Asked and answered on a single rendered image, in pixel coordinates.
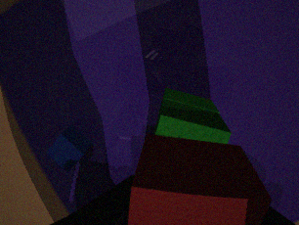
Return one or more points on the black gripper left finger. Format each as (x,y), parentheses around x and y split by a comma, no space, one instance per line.
(111,208)

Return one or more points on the red block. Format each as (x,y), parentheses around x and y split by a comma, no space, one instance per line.
(188,182)

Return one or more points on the green block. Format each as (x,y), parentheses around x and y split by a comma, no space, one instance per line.
(191,123)
(189,99)

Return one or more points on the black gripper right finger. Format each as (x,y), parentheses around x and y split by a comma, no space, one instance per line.
(274,218)

